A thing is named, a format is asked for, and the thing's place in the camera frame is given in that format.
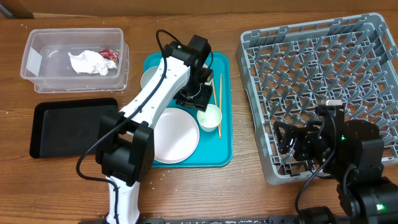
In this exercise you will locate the red snack wrapper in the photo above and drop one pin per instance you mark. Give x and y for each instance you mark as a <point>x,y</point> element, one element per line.
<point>110,55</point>

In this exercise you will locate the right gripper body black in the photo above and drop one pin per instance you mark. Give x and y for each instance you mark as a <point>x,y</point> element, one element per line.
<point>318,150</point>

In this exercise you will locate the black rectangular tray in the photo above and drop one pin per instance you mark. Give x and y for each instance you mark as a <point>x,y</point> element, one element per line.
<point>67,128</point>

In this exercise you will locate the grey dishwasher rack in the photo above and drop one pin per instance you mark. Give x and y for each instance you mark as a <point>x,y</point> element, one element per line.
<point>287,70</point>

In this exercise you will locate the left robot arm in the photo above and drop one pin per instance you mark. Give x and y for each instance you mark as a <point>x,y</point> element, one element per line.
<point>125,149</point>

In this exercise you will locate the teal serving tray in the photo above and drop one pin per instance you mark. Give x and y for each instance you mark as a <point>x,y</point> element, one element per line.
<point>212,151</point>

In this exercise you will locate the grey bowl with brown scraps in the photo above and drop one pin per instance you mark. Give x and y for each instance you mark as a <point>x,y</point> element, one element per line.
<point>147,76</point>

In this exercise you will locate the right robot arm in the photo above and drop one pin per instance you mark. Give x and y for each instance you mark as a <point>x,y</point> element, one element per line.
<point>351,152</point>

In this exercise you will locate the white cup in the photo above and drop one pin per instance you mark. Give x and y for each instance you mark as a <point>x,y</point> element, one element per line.
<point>209,119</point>

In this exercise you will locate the white round plate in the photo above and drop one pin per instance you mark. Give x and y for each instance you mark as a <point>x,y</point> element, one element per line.
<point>176,136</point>

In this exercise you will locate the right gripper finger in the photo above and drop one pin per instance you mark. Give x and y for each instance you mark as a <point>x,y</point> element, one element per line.
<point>284,130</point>
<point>285,145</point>

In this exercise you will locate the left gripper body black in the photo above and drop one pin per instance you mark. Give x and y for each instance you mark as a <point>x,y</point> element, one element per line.
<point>196,94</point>

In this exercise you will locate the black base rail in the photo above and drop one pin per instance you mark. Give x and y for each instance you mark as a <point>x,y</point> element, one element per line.
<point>269,220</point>

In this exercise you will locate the clear plastic waste bin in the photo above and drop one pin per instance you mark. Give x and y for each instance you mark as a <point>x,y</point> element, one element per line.
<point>46,59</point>

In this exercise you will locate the wooden chopstick left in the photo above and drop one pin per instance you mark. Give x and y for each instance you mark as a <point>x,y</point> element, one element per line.
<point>216,104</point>

